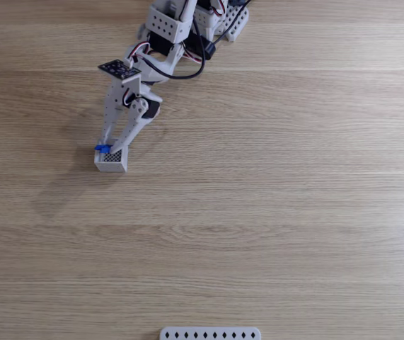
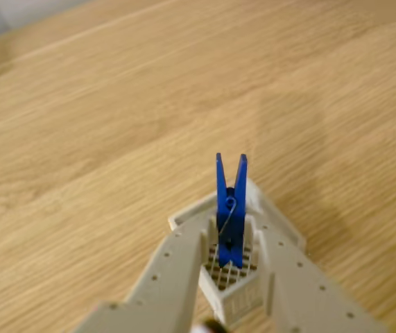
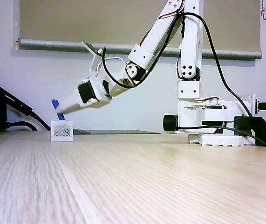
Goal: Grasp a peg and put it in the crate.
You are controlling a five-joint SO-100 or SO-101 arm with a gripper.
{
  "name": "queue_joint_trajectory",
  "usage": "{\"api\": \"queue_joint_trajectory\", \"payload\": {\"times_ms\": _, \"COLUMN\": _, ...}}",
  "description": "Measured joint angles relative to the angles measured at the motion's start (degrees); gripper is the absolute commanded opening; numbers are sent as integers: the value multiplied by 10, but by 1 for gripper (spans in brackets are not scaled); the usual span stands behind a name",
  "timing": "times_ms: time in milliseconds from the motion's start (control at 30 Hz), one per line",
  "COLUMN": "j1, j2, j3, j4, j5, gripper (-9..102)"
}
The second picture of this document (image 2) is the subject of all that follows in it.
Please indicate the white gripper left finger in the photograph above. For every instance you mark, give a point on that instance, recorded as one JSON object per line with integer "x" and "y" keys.
{"x": 170, "y": 277}

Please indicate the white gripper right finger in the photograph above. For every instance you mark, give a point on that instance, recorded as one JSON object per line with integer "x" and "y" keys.
{"x": 305, "y": 295}

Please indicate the blue clothes peg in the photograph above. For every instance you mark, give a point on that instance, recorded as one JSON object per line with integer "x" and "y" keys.
{"x": 231, "y": 222}

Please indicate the small white lattice crate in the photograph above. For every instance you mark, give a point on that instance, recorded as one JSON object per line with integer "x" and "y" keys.
{"x": 239, "y": 301}

